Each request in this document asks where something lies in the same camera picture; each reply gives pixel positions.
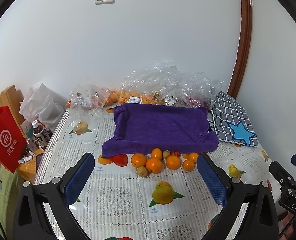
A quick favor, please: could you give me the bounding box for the small orange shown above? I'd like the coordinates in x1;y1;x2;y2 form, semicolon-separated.
188;152;199;163
182;159;195;171

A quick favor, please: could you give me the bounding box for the small red fruit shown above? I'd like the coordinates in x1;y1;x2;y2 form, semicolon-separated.
171;151;181;157

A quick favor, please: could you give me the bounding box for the large orange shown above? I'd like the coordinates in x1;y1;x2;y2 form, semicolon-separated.
145;158;163;174

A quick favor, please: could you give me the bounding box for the green brown longan fruit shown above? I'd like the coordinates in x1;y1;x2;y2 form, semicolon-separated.
137;166;149;177

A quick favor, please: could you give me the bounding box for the small orange kumquat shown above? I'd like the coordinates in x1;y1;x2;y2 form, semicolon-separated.
151;148;163;160

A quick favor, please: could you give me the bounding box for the small green fruit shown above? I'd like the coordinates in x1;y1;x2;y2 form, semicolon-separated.
163;150;171;159

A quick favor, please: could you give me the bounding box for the person's right hand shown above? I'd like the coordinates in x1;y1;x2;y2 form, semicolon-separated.
279;212;296;240

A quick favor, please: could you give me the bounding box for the wooden side table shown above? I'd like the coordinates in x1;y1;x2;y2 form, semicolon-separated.
16;149;44;183

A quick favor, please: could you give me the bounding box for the small white tube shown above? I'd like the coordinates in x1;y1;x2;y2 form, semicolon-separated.
18;155;32;164

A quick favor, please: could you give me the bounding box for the grey checked star cloth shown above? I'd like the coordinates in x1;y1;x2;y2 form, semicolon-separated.
211;92;259;147

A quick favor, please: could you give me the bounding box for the white fruit print tablecloth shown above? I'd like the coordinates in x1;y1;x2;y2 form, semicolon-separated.
34;104;283;240

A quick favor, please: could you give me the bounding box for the dark drink bottle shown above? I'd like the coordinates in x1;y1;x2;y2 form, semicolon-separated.
32;120;50;150

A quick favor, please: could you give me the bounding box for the red paper gift bag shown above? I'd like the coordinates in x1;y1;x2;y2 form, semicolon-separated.
0;106;27;173

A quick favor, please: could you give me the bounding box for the white plastic bag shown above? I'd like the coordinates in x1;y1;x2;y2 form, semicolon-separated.
19;82;66;132

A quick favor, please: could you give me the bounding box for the purple towel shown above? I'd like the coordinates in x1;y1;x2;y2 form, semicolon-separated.
102;103;219;157

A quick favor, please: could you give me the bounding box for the clear plastic bag pile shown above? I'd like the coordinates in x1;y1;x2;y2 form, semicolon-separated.
121;62;223;109

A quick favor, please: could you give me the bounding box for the brown wooden door frame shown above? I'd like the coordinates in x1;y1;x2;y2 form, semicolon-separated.
228;0;253;98

